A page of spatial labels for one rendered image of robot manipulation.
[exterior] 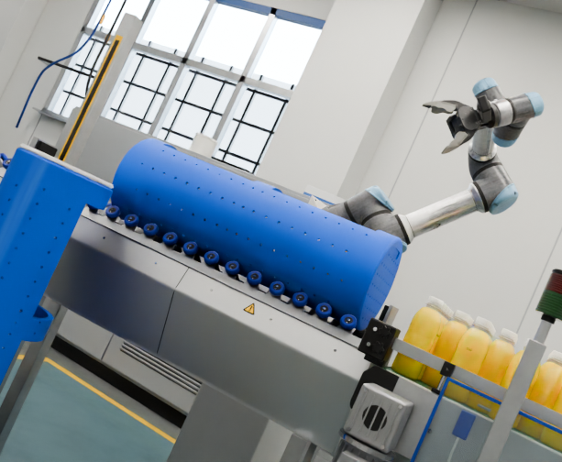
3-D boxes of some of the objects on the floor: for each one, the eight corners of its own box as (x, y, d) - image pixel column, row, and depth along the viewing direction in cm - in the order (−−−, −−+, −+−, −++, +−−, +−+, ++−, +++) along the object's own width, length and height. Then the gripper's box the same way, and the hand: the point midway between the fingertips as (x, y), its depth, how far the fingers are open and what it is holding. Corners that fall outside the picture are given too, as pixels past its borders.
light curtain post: (-50, 401, 281) (132, 18, 290) (-39, 407, 279) (143, 22, 288) (-61, 401, 276) (124, 11, 284) (-50, 408, 273) (136, 15, 282)
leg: (-17, 462, 241) (61, 293, 244) (-6, 470, 239) (74, 301, 242) (-30, 464, 235) (51, 291, 239) (-17, 472, 233) (64, 299, 237)
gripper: (497, 152, 205) (435, 169, 201) (471, 93, 209) (412, 107, 205) (511, 141, 197) (447, 158, 192) (484, 79, 201) (422, 93, 197)
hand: (432, 127), depth 196 cm, fingers open, 14 cm apart
